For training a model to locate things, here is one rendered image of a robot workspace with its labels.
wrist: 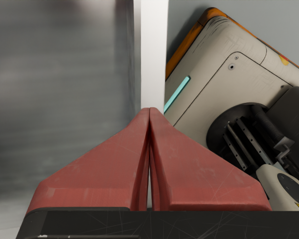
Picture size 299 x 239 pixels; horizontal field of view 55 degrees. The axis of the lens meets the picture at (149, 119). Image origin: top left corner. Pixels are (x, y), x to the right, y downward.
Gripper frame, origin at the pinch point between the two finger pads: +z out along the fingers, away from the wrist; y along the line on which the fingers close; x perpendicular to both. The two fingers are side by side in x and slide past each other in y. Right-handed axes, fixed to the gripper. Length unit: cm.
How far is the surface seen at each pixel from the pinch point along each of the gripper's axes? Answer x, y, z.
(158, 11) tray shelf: -2.2, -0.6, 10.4
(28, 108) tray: 4.4, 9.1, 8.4
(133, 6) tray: -3.5, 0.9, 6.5
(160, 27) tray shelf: -1.1, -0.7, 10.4
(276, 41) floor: 38, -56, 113
